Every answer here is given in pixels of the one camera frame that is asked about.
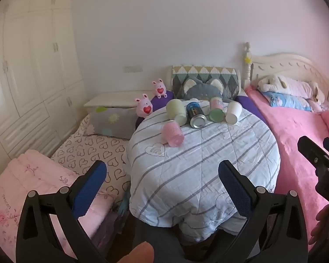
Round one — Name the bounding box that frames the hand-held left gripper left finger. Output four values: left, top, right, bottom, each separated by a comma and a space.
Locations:
16, 160, 118, 263

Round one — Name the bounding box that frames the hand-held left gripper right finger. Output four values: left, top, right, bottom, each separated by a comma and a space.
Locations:
208, 160, 309, 263

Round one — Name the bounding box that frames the white cup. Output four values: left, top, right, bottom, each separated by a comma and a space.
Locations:
225, 101, 242, 124

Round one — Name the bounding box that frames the green and pink cup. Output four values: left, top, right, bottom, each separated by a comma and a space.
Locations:
209, 97, 226, 123

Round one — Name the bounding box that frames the pale green cup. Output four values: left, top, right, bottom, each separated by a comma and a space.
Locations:
166, 99, 187, 125

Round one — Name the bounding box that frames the person's right hand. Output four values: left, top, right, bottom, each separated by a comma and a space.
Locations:
308, 204, 329, 245

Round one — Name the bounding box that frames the person's left hand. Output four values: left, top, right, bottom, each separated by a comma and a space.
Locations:
118, 242, 154, 263

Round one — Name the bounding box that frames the pink fleece blanket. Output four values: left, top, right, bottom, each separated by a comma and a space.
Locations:
245, 88, 329, 252

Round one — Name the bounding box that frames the heart print bed sheet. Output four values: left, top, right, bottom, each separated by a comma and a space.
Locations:
51, 115, 132, 206

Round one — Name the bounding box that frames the white striped quilt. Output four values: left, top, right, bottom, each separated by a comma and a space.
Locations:
126, 103, 281, 243

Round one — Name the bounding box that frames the blue cartoon pillow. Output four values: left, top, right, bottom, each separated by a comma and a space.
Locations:
262, 91, 313, 112

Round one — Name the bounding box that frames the pink folded quilt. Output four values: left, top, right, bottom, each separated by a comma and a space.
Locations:
0, 149, 118, 252

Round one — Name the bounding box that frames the grey flower pillow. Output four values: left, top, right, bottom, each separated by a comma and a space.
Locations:
89, 106, 139, 140

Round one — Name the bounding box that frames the white plush dog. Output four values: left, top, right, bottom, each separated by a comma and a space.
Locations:
258, 75, 325, 102

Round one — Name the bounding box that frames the blue metal can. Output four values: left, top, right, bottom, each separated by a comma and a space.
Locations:
186, 101, 207, 129

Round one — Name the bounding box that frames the white bed headboard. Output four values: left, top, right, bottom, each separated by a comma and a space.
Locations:
243, 42, 329, 107

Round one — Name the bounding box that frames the white nightstand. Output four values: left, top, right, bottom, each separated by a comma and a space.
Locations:
84, 90, 155, 114

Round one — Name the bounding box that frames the pink plush toy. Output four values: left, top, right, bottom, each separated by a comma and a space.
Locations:
153, 79, 168, 98
134, 94, 153, 118

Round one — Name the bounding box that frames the grey cat pillow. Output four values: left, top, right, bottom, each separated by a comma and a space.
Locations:
181, 78, 233, 102

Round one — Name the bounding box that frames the purple cushion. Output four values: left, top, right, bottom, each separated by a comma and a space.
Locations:
136, 90, 264, 126

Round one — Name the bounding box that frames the diamond patterned cushion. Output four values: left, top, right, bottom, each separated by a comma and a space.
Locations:
171, 65, 240, 99

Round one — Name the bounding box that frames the white wardrobe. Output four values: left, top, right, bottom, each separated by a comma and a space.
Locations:
0, 0, 87, 181

